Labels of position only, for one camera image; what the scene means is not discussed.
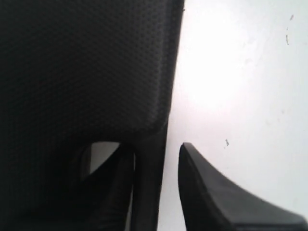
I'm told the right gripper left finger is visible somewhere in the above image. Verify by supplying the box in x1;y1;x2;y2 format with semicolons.
79;145;134;231

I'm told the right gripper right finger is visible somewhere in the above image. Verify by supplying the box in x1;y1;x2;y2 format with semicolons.
178;142;308;231

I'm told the black plastic tool case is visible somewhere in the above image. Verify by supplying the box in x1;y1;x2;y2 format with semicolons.
0;0;184;231

